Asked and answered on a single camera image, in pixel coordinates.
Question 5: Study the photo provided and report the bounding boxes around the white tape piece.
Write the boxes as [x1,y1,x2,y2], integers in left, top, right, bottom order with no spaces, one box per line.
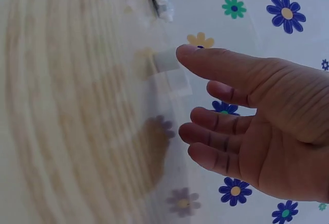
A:
[153,49,181,72]

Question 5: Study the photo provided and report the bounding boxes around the person's right hand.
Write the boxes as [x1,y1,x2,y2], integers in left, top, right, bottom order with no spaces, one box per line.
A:
[175,44,329,204]

